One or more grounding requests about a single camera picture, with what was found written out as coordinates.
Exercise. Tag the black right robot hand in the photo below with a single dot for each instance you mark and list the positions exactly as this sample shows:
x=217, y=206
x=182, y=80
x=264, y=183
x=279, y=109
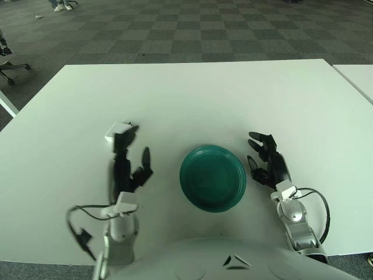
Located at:
x=279, y=166

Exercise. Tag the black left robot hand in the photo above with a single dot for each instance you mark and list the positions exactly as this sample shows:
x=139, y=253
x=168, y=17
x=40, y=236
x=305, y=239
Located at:
x=123, y=169

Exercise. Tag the green round plate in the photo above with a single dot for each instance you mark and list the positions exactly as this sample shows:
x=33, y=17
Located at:
x=212, y=178

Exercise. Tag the black equipment piece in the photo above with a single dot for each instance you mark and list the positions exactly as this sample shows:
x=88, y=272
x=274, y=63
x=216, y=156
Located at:
x=4, y=51

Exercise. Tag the office chair base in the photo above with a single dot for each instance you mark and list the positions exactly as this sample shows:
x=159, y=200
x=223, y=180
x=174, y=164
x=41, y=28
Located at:
x=14, y=66

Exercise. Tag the white neighbouring table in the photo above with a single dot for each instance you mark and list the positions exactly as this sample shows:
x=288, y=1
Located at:
x=361, y=78

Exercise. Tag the white square charger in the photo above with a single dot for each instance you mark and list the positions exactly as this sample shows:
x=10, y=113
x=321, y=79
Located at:
x=116, y=128

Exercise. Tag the white table with metal frame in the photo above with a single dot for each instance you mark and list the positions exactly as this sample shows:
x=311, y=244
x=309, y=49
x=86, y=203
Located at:
x=7, y=105

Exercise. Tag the white sneaker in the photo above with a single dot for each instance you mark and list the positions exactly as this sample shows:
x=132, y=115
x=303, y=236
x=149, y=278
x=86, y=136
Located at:
x=58, y=8
x=67, y=6

